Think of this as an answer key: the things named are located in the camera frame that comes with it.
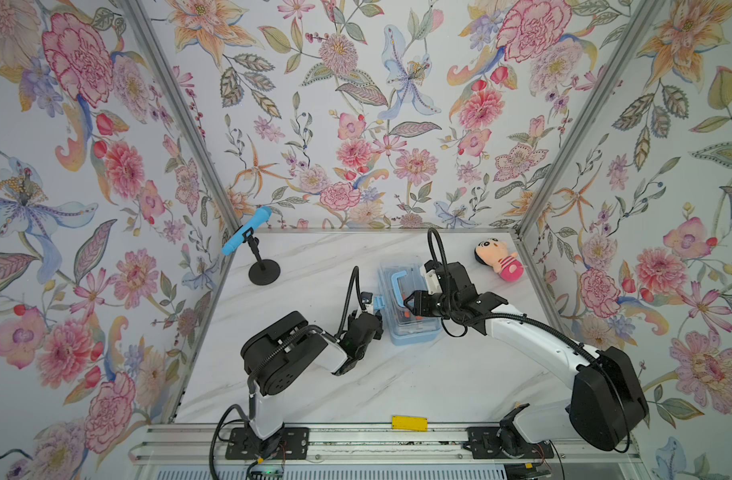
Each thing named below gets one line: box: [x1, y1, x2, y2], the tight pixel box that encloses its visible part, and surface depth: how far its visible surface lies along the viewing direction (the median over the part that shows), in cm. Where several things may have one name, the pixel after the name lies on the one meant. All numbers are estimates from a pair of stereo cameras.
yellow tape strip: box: [391, 415, 429, 432], surface depth 78 cm
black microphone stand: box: [242, 227, 281, 286], surface depth 109 cm
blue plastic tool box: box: [374, 262, 442, 346], surface depth 88 cm
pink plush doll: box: [474, 238, 525, 283], surface depth 108 cm
